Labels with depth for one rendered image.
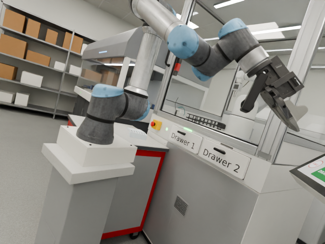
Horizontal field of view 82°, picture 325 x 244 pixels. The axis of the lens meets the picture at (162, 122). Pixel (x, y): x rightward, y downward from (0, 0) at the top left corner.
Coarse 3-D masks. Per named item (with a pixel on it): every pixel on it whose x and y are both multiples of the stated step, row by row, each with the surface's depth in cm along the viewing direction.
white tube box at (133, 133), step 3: (129, 132) 138; (132, 132) 133; (135, 132) 137; (138, 132) 140; (141, 132) 143; (129, 135) 136; (132, 135) 133; (135, 135) 134; (138, 135) 135; (141, 135) 135; (144, 135) 136; (138, 138) 135; (141, 138) 136; (144, 138) 136
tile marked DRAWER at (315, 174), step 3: (321, 168) 54; (324, 168) 54; (315, 171) 55; (318, 171) 54; (321, 171) 53; (324, 171) 52; (312, 174) 54; (315, 174) 53; (318, 174) 53; (321, 174) 52; (324, 174) 51; (318, 177) 51; (321, 177) 51; (324, 177) 50; (321, 180) 50; (324, 180) 49
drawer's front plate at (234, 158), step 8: (208, 144) 107; (216, 144) 103; (200, 152) 111; (208, 152) 106; (216, 152) 102; (232, 152) 95; (208, 160) 106; (232, 160) 94; (240, 160) 91; (248, 160) 88; (224, 168) 97; (232, 168) 94; (240, 168) 90; (240, 176) 90
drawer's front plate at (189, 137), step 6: (174, 126) 134; (174, 132) 133; (186, 132) 123; (174, 138) 132; (186, 138) 122; (192, 138) 118; (198, 138) 114; (180, 144) 126; (186, 144) 121; (192, 144) 117; (198, 144) 113; (192, 150) 116; (198, 150) 114
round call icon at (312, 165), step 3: (318, 159) 60; (312, 162) 60; (315, 162) 59; (318, 162) 58; (321, 162) 58; (324, 162) 57; (306, 165) 61; (309, 165) 60; (312, 165) 59; (315, 165) 58; (318, 165) 57; (312, 168) 57
